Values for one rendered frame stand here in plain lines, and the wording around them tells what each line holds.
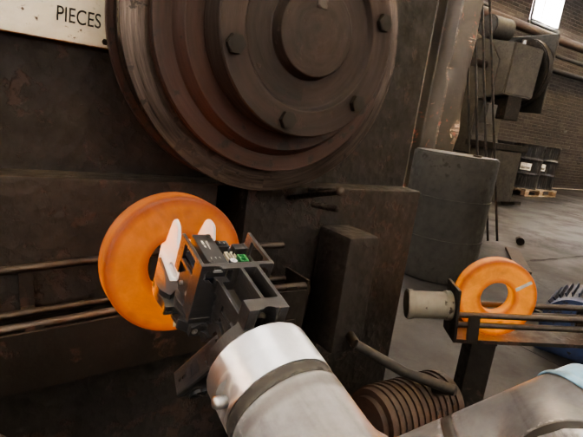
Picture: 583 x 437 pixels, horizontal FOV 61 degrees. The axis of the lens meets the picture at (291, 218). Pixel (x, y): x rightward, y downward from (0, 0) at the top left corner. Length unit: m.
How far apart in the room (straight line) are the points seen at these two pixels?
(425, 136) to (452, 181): 1.85
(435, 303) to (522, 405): 0.62
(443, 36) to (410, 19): 4.13
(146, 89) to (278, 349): 0.43
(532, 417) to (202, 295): 0.27
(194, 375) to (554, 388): 0.30
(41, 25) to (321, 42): 0.38
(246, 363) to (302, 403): 0.05
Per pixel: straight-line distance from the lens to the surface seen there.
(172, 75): 0.68
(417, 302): 1.01
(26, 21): 0.80
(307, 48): 0.69
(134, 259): 0.54
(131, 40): 0.69
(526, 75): 8.86
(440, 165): 3.40
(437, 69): 5.24
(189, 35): 0.67
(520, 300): 1.08
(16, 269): 0.79
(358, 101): 0.75
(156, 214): 0.54
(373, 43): 0.77
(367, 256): 0.95
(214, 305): 0.45
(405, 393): 1.00
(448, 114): 5.02
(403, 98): 1.16
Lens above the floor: 1.01
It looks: 12 degrees down
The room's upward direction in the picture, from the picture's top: 8 degrees clockwise
